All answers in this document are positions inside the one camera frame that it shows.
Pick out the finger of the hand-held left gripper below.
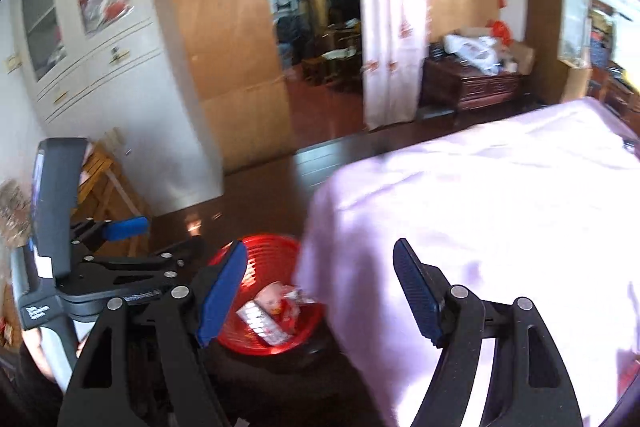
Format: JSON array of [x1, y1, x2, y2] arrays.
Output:
[[70, 216, 151, 254], [82, 238, 207, 282]]

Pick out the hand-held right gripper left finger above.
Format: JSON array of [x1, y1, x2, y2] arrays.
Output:
[[57, 239, 248, 427]]

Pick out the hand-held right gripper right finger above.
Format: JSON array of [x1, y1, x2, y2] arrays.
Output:
[[392, 238, 583, 427]]

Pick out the red plastic basket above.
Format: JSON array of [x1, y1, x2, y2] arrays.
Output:
[[207, 234, 326, 360]]

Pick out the brown patterned bag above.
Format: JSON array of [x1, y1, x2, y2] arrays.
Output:
[[0, 179, 34, 249]]

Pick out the pink white snack wrapper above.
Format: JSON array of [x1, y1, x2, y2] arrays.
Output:
[[255, 282, 317, 314]]

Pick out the pink bed sheet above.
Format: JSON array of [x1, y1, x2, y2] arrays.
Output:
[[295, 99, 640, 427]]

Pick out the white glass-door cabinet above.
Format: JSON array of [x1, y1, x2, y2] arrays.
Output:
[[10, 0, 226, 219]]

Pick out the dark carved wooden dresser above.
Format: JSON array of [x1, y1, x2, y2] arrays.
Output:
[[419, 57, 526, 114]]

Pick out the white plastic bag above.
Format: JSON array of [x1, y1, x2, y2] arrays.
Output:
[[444, 34, 502, 76]]

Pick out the wooden chairs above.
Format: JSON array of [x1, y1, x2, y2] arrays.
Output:
[[300, 27, 364, 86]]

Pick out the brown cardboard box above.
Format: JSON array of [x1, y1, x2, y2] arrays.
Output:
[[500, 41, 537, 76]]

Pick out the white red-flowered curtain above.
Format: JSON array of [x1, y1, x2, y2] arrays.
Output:
[[357, 0, 432, 131]]

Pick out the red hanging ornament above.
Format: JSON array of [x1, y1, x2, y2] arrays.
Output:
[[487, 19, 514, 44]]

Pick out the wooden folding frame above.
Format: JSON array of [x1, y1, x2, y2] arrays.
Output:
[[72, 142, 152, 258]]

